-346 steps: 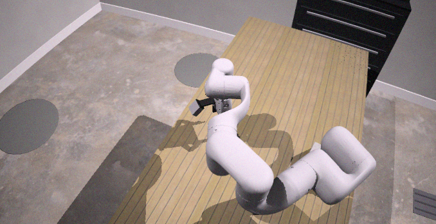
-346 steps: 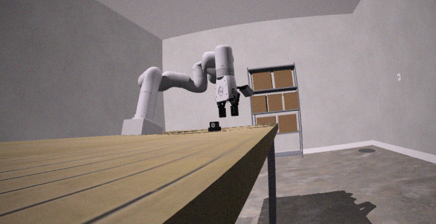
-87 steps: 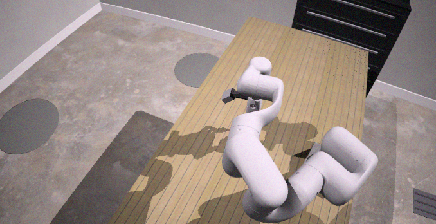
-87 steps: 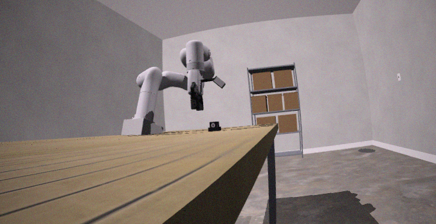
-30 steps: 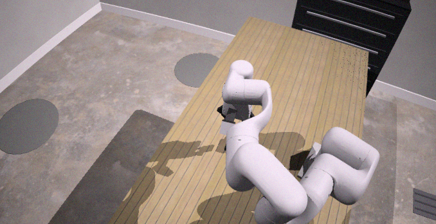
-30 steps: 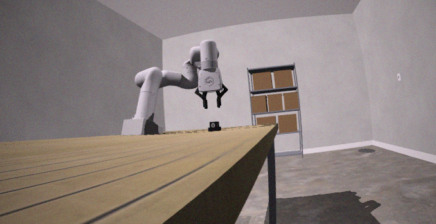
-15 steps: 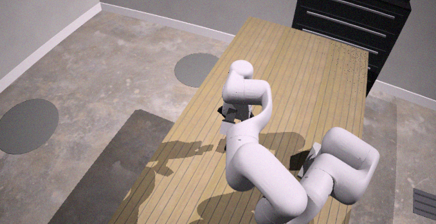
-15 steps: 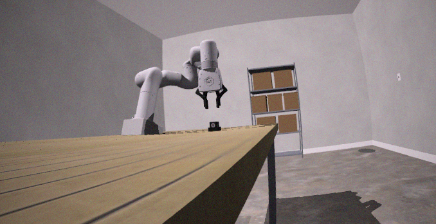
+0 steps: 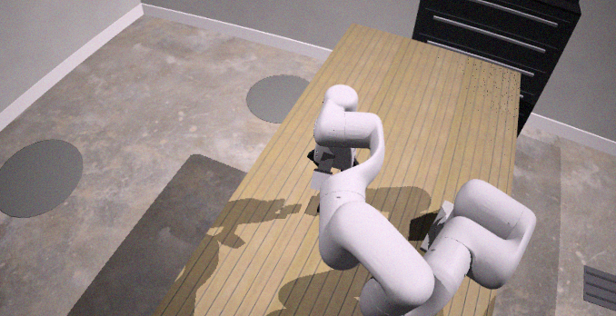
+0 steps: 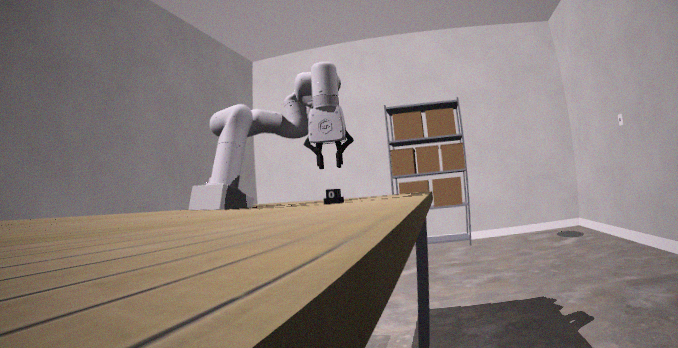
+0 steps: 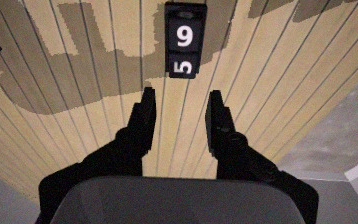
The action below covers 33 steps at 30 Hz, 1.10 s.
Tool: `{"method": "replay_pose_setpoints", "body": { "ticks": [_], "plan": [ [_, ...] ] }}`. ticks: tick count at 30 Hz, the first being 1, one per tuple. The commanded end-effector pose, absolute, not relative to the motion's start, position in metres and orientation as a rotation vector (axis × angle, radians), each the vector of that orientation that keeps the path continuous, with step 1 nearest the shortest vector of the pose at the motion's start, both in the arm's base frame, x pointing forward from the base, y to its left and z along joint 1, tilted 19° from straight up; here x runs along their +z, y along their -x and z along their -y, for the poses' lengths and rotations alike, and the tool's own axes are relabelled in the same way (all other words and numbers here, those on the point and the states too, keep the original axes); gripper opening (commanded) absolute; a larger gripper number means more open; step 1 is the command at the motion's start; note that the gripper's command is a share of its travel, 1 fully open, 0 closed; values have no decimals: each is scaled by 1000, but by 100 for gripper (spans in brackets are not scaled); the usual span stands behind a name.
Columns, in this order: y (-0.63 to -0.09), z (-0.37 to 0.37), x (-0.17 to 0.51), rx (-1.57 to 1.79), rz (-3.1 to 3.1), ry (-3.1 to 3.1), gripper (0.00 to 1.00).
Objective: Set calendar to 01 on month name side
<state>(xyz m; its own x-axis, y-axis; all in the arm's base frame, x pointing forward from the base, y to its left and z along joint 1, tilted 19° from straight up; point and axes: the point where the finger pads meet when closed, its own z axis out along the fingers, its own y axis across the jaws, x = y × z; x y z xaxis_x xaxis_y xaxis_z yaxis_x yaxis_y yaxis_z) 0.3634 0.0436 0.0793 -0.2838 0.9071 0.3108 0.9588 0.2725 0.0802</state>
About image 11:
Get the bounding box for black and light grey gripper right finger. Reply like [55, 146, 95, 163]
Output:
[205, 90, 319, 224]

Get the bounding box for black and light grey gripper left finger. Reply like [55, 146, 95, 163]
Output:
[38, 87, 157, 224]

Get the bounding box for black number cube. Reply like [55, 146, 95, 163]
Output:
[169, 50, 198, 79]
[169, 11, 202, 52]

